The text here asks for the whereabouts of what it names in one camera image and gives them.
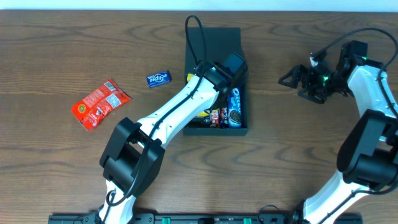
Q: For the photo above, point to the red KitKat bar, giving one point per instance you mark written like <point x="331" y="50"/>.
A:
<point x="215" y="119"/>

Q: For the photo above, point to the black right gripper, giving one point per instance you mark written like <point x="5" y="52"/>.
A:
<point x="310" y="82"/>

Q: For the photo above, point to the black open gift box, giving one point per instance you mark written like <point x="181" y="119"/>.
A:
<point x="220" y="42"/>

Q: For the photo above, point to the yellow snack packet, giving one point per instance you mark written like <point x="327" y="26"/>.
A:
<point x="203" y="113"/>

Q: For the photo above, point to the blue Eclipse mint box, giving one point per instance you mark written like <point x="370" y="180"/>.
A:
<point x="159" y="78"/>

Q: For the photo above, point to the blue Oreo cookie pack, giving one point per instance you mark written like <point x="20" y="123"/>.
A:
<point x="234" y="109"/>

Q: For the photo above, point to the red snack packet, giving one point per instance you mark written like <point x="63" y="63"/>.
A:
<point x="91" y="110"/>

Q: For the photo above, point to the blue Dairy Milk bar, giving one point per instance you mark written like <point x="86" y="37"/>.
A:
<point x="223" y="117"/>

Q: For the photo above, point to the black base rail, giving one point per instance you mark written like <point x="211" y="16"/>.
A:
<point x="150" y="218"/>

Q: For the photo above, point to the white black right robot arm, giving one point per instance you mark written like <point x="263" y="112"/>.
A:
<point x="367" y="160"/>

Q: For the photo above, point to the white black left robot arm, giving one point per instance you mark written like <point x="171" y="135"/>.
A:
<point x="134" y="153"/>

